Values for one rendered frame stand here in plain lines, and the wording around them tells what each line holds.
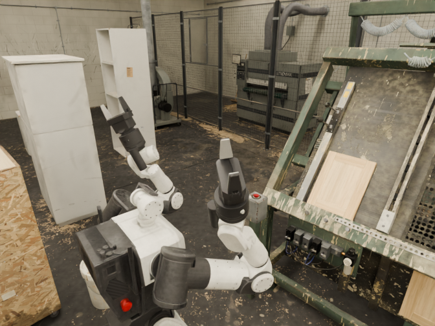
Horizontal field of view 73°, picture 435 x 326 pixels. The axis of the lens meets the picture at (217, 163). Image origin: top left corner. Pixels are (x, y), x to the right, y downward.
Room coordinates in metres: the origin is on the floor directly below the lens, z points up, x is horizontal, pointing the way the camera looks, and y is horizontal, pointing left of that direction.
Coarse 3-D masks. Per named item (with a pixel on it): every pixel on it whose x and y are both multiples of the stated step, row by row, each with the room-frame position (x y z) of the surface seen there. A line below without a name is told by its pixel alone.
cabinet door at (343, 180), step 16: (336, 160) 1.86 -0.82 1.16; (352, 160) 1.80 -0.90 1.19; (368, 160) 1.75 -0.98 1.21; (320, 176) 1.83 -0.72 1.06; (336, 176) 1.78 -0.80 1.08; (352, 176) 1.73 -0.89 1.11; (368, 176) 1.68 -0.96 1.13; (320, 192) 1.75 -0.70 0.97; (336, 192) 1.71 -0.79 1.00; (352, 192) 1.66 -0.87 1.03; (336, 208) 1.63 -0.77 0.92; (352, 208) 1.58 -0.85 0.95
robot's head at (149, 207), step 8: (136, 192) 0.86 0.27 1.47; (144, 192) 0.87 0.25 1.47; (136, 200) 0.84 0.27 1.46; (144, 200) 0.80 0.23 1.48; (152, 200) 0.80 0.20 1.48; (144, 208) 0.78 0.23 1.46; (152, 208) 0.79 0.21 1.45; (160, 208) 0.81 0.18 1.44; (144, 216) 0.77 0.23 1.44; (152, 216) 0.79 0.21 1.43
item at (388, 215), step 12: (432, 96) 1.79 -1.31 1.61; (432, 108) 1.78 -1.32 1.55; (432, 120) 1.69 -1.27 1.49; (420, 132) 1.69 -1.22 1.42; (420, 144) 1.63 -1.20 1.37; (408, 156) 1.61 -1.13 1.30; (408, 168) 1.56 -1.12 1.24; (396, 180) 1.54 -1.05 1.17; (408, 180) 1.52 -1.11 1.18; (396, 192) 1.52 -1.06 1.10; (396, 204) 1.45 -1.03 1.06; (384, 216) 1.43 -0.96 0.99; (384, 228) 1.39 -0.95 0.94
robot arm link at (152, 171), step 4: (128, 156) 1.14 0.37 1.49; (128, 160) 1.12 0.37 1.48; (132, 164) 1.11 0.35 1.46; (156, 164) 1.20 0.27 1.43; (132, 168) 1.12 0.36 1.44; (136, 168) 1.12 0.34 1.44; (148, 168) 1.19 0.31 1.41; (152, 168) 1.18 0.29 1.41; (156, 168) 1.17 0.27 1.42; (160, 168) 1.18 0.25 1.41; (136, 172) 1.13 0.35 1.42; (140, 172) 1.13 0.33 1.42; (144, 172) 1.15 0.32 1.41; (148, 172) 1.17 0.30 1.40; (152, 172) 1.16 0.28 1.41; (156, 172) 1.15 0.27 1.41; (160, 172) 1.17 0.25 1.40; (140, 176) 1.14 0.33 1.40; (144, 176) 1.14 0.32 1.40; (148, 176) 1.14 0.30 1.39; (152, 176) 1.15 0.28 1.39; (156, 176) 1.15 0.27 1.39
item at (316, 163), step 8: (352, 88) 2.16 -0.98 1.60; (344, 104) 2.10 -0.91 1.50; (336, 128) 2.03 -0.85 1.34; (328, 136) 1.99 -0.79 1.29; (320, 144) 1.98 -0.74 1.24; (328, 144) 1.97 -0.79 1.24; (320, 152) 1.94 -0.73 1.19; (320, 160) 1.90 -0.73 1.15; (312, 168) 1.88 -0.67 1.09; (312, 176) 1.84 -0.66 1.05; (304, 184) 1.83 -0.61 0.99; (304, 192) 1.79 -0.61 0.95; (304, 200) 1.78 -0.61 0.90
